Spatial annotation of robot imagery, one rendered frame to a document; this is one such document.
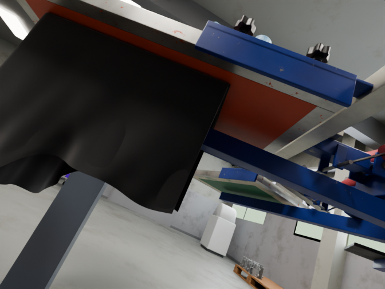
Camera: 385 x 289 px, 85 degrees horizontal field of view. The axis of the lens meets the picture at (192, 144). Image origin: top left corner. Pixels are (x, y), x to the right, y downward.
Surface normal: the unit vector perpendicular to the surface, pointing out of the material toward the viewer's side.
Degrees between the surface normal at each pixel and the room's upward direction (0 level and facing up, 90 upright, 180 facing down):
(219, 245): 90
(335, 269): 90
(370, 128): 90
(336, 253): 90
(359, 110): 180
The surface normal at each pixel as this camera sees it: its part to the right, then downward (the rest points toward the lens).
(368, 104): -0.40, 0.87
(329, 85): 0.04, -0.31
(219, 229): 0.26, -0.21
